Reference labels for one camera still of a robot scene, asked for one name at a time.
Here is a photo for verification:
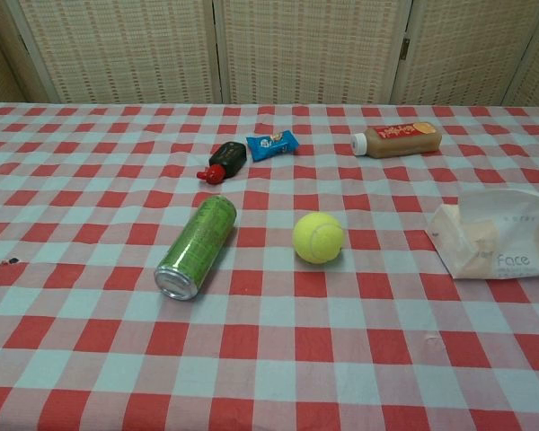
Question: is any blue snack packet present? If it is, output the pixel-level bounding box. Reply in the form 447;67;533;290
245;128;300;163

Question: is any woven folding screen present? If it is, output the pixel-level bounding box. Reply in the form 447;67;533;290
0;0;539;108

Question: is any black bottle with red cap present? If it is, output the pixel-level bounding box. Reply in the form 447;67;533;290
196;140;248;186

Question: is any red white checkered tablecloth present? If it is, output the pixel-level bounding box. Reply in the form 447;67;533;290
0;101;539;431

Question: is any white plastic wipes pack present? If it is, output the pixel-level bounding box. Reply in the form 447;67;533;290
425;189;539;280

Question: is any yellow tennis ball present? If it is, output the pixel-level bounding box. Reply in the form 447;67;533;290
292;211;346;265

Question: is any brown juice bottle white cap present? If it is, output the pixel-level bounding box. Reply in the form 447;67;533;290
350;121;444;160

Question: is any green drink can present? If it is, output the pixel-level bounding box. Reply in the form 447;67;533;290
155;194;238;301

